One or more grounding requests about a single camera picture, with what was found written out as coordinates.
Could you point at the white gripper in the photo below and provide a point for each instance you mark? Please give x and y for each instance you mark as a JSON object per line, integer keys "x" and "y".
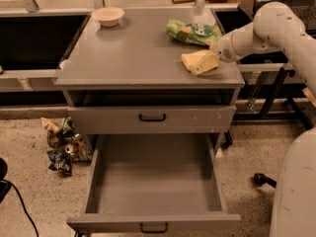
{"x": 223, "y": 49}

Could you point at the yellow sponge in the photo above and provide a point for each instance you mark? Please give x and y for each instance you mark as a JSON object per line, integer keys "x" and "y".
{"x": 200, "y": 62}

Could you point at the closed grey middle drawer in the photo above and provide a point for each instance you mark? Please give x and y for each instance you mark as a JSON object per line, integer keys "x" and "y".
{"x": 140, "y": 120}

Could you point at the grey drawer cabinet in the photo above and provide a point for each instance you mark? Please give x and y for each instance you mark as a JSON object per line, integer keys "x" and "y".
{"x": 135, "y": 64}

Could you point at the open grey bottom drawer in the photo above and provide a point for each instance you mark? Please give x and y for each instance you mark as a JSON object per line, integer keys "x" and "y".
{"x": 153, "y": 183}

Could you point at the green chip bag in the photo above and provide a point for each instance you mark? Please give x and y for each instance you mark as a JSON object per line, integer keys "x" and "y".
{"x": 194, "y": 33}

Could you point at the white bowl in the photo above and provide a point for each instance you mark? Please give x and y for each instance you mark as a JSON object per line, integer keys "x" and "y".
{"x": 108, "y": 17}

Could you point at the black office chair base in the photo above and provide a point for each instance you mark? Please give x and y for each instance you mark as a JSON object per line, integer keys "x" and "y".
{"x": 260, "y": 179}

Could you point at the pile of snack wrappers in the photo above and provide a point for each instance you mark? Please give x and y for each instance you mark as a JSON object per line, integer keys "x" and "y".
{"x": 67, "y": 146}

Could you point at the black device at left edge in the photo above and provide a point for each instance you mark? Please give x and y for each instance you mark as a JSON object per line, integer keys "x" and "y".
{"x": 5, "y": 186}

